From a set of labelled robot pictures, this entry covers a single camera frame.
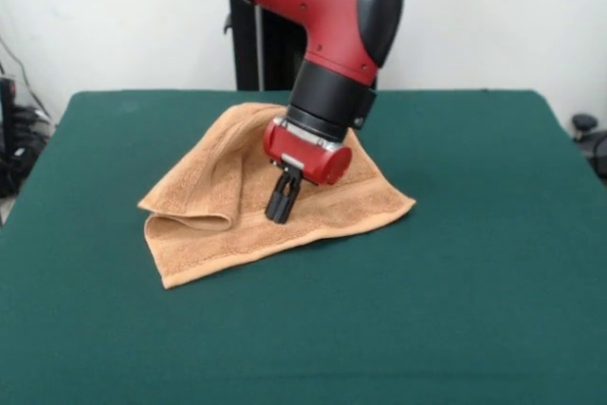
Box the black computer case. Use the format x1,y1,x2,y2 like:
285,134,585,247
0,76,19,159

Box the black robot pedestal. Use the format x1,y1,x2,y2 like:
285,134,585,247
207,0,412,92

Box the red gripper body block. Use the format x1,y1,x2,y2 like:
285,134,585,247
262,116,354,187

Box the black equipment pile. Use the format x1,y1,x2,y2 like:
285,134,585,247
0,105,54,197

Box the dark green table cloth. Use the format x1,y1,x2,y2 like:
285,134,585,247
0,88,607,405

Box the tan terry towel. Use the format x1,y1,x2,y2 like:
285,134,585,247
137,101,417,290

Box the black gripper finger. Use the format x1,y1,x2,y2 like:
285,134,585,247
277,172,304,227
265,168,291,222

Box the grey pedestal leg with caster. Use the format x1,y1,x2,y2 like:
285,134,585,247
571,113,607,174

